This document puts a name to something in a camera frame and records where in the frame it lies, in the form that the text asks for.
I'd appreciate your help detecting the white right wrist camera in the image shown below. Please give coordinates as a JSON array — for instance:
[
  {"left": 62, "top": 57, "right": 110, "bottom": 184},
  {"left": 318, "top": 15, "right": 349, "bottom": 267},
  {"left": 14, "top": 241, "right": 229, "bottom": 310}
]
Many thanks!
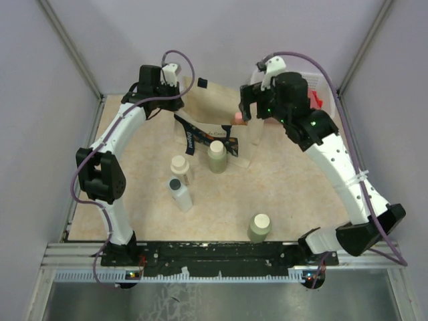
[{"left": 257, "top": 56, "right": 286, "bottom": 91}]

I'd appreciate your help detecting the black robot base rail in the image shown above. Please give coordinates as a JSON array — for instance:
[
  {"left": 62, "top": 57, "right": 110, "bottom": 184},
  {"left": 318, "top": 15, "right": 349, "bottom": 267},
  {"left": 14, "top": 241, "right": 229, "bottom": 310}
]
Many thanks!
[{"left": 101, "top": 241, "right": 338, "bottom": 278}]

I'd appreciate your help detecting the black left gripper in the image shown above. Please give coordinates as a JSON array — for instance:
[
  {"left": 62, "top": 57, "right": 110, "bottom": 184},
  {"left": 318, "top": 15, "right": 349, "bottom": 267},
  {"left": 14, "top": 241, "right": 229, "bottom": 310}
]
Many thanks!
[{"left": 154, "top": 80, "right": 185, "bottom": 112}]

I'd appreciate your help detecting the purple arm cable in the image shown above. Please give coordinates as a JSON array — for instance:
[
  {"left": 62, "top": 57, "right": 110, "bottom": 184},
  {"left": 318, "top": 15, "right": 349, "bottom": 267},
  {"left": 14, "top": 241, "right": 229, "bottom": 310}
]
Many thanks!
[
  {"left": 72, "top": 50, "right": 197, "bottom": 290},
  {"left": 263, "top": 51, "right": 409, "bottom": 289}
]

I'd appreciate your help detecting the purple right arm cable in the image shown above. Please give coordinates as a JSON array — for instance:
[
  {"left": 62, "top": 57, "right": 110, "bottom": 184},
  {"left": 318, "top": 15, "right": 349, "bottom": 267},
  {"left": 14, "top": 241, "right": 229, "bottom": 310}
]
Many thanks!
[{"left": 263, "top": 51, "right": 409, "bottom": 289}]

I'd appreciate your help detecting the green bottle beige cap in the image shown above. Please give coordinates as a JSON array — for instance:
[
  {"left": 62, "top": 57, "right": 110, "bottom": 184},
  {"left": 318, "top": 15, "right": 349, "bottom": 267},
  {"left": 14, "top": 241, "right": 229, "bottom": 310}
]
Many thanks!
[{"left": 207, "top": 140, "right": 227, "bottom": 174}]

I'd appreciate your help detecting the beige bottle cream cap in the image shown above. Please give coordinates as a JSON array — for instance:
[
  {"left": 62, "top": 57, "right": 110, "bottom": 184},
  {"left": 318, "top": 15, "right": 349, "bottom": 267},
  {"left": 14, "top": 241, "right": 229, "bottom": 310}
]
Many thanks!
[{"left": 170, "top": 155, "right": 193, "bottom": 186}]

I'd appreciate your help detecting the red cloth in basket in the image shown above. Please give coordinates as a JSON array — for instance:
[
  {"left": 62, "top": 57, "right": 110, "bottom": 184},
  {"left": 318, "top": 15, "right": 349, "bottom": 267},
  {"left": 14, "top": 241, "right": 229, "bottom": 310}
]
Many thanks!
[{"left": 308, "top": 88, "right": 324, "bottom": 110}]

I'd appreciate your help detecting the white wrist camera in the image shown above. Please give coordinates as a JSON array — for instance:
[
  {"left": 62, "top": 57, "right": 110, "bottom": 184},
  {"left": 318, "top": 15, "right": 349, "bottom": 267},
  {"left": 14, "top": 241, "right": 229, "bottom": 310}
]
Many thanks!
[
  {"left": 160, "top": 63, "right": 181, "bottom": 88},
  {"left": 257, "top": 56, "right": 286, "bottom": 91}
]

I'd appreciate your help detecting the white slotted cable duct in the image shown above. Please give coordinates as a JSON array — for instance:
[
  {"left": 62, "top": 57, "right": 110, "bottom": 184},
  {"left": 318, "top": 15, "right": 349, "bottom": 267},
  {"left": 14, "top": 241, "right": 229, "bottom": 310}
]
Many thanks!
[{"left": 53, "top": 269, "right": 327, "bottom": 284}]

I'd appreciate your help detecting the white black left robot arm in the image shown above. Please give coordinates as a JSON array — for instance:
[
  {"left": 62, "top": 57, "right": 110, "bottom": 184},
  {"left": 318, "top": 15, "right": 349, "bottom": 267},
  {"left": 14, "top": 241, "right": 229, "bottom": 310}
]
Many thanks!
[{"left": 76, "top": 63, "right": 184, "bottom": 266}]

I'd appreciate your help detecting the beige canvas tote bag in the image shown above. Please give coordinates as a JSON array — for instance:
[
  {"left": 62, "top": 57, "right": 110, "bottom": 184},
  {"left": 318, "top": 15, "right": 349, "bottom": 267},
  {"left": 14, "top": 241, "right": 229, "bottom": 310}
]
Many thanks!
[{"left": 174, "top": 78, "right": 264, "bottom": 168}]

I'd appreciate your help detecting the white bottle dark cap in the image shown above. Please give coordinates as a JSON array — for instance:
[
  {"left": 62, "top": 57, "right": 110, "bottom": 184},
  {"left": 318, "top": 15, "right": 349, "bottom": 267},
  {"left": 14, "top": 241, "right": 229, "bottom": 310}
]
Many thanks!
[{"left": 167, "top": 177, "right": 193, "bottom": 213}]

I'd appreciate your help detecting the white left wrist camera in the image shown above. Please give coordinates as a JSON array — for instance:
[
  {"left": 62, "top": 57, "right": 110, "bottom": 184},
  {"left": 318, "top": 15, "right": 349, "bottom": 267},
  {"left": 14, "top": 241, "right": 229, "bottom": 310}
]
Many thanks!
[{"left": 160, "top": 63, "right": 181, "bottom": 88}]

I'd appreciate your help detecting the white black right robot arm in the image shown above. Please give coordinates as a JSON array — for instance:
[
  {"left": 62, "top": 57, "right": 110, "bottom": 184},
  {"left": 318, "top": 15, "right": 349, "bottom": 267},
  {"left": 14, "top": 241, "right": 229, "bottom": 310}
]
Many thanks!
[{"left": 239, "top": 72, "right": 406, "bottom": 265}]

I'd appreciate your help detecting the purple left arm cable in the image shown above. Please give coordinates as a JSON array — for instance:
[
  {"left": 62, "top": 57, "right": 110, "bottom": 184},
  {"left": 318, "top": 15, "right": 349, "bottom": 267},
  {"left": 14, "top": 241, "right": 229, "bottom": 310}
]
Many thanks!
[{"left": 72, "top": 50, "right": 197, "bottom": 290}]

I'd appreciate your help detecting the white plastic mesh basket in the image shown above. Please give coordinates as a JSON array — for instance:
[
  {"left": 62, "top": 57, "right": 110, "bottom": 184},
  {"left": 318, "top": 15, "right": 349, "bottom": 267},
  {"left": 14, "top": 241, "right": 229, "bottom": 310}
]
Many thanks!
[{"left": 249, "top": 72, "right": 336, "bottom": 118}]

